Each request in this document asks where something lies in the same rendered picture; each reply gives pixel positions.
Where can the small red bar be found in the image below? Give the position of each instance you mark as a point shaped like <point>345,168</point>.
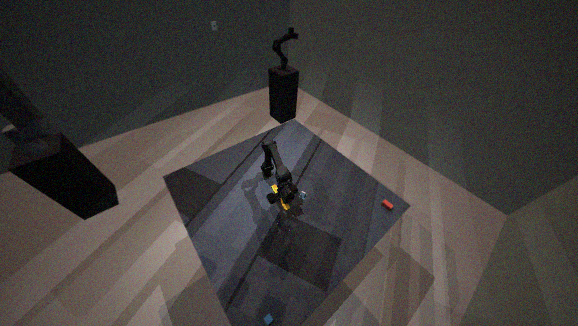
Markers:
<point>387,205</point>

